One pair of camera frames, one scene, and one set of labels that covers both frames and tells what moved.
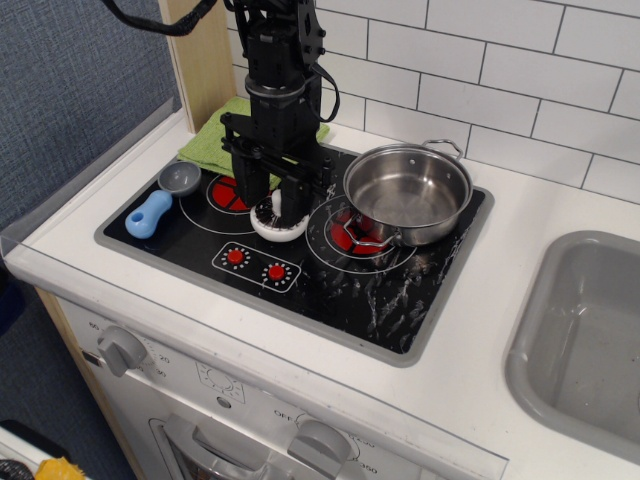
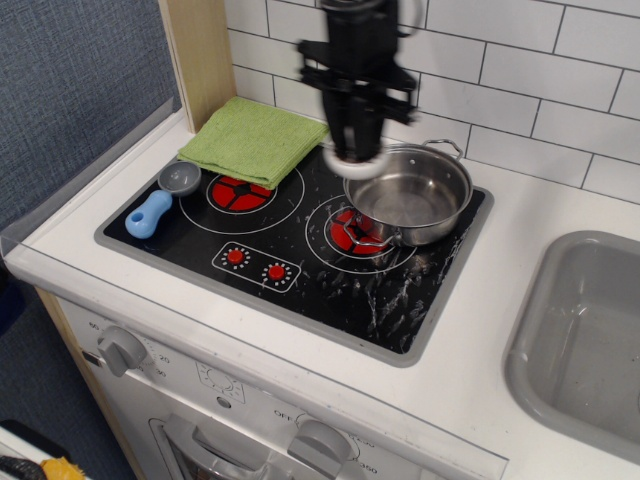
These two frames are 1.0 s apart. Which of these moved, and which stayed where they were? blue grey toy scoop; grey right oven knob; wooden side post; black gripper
Moved: black gripper
Stayed: blue grey toy scoop; grey right oven knob; wooden side post
